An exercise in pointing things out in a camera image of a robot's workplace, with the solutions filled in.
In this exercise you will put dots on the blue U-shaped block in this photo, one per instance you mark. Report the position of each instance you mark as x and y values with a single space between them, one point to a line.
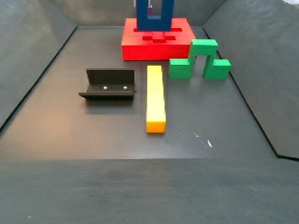
149 23

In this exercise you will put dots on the red board with slots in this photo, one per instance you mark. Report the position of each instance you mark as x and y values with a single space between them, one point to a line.
157 45

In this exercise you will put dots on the yellow long bar block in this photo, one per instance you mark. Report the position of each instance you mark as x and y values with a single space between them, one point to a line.
156 110

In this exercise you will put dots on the black metal bracket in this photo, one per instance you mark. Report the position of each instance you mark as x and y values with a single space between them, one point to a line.
110 84

